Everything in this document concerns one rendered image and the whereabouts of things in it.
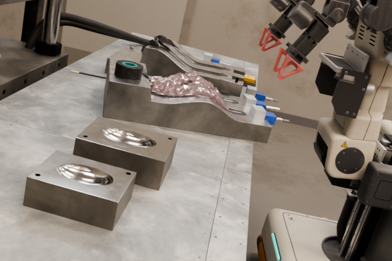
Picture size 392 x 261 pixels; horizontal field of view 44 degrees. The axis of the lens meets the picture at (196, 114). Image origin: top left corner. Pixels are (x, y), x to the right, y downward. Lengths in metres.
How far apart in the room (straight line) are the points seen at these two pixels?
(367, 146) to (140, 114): 0.84
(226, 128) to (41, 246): 0.75
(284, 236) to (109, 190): 1.30
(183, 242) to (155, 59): 0.96
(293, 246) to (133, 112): 0.97
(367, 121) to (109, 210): 1.12
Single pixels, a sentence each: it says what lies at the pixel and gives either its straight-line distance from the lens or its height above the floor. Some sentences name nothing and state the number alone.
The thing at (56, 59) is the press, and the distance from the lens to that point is 1.94.
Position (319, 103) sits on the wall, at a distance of 4.57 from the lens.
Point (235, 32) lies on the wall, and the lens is 4.30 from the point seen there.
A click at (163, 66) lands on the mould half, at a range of 1.75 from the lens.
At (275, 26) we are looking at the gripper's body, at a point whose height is 1.09.
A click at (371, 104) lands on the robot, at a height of 0.93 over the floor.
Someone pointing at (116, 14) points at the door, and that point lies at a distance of 4.29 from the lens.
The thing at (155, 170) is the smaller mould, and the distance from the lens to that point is 1.04.
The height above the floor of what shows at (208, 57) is 0.84.
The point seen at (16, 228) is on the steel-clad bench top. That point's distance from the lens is 0.88.
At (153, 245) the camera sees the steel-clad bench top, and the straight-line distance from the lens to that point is 0.89.
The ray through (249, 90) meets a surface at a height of 0.85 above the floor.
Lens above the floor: 1.30
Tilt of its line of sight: 19 degrees down
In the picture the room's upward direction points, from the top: 14 degrees clockwise
